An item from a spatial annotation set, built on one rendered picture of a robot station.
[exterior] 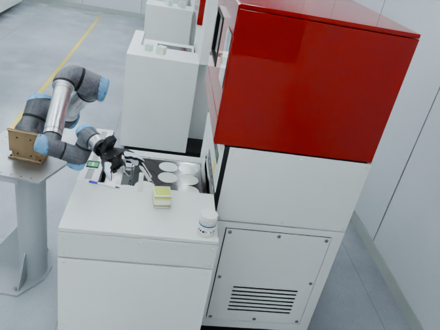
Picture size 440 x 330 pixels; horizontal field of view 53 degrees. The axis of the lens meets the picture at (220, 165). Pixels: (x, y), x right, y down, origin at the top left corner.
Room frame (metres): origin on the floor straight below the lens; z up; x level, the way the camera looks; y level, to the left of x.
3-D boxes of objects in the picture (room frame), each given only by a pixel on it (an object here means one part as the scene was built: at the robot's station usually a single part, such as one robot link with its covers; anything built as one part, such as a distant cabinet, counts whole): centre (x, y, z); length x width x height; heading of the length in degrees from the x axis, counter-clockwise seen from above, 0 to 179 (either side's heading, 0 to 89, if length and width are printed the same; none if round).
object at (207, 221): (1.44, 0.00, 1.01); 0.07 x 0.07 x 0.10
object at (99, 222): (1.51, 0.28, 0.89); 0.62 x 0.35 x 0.14; 100
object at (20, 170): (1.98, 1.02, 0.75); 0.45 x 0.44 x 0.13; 91
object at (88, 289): (1.81, 0.34, 0.41); 0.97 x 0.64 x 0.82; 10
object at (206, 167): (1.96, 0.04, 0.89); 0.44 x 0.02 x 0.10; 10
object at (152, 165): (1.91, 0.25, 0.90); 0.34 x 0.34 x 0.01; 10
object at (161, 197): (1.58, 0.22, 1.00); 0.07 x 0.07 x 0.07; 19
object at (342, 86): (2.19, -0.25, 1.52); 0.81 x 0.75 x 0.59; 10
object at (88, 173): (1.91, 0.62, 0.89); 0.55 x 0.09 x 0.14; 10
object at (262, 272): (2.20, -0.28, 0.41); 0.82 x 0.71 x 0.82; 10
